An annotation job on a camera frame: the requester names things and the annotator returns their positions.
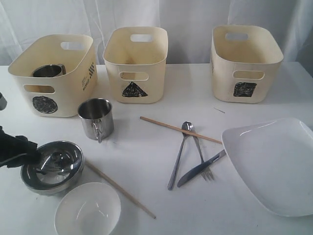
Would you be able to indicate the steel mug inside bin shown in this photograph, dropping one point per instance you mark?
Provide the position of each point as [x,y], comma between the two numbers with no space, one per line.
[50,70]

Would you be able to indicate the white ceramic bowl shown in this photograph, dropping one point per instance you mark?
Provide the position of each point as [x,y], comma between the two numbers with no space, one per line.
[89,209]

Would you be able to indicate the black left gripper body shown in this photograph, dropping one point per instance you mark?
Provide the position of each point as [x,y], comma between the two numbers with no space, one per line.
[16,151]

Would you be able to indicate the steel table knife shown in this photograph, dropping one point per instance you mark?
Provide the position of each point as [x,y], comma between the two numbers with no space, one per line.
[199,169]

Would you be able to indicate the white square plate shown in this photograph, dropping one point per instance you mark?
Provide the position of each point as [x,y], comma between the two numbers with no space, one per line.
[275,161]

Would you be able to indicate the cream bin square mark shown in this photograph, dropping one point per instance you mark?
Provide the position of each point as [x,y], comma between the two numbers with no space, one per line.
[245,60]

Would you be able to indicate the steel mug with handle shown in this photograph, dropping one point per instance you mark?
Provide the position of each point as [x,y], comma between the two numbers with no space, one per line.
[96,116]

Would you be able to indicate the wooden chopstick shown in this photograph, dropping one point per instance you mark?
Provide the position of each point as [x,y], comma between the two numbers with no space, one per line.
[120,189]
[179,129]

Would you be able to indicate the steel bowl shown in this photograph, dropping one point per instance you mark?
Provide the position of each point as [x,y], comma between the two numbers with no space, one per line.
[61,166]

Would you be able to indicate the cream bin triangle mark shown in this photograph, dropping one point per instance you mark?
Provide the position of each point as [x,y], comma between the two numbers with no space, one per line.
[135,59]

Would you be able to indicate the steel fork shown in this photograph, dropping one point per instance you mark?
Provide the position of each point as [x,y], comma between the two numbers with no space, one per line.
[206,174]

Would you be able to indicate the white curtain backdrop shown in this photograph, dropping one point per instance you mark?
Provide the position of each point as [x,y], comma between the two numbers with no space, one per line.
[189,23]

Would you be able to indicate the steel spoon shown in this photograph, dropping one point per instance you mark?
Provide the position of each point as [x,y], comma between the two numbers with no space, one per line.
[187,126]

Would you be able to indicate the cream bin circle mark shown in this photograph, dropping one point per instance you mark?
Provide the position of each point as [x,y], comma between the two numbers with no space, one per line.
[58,96]

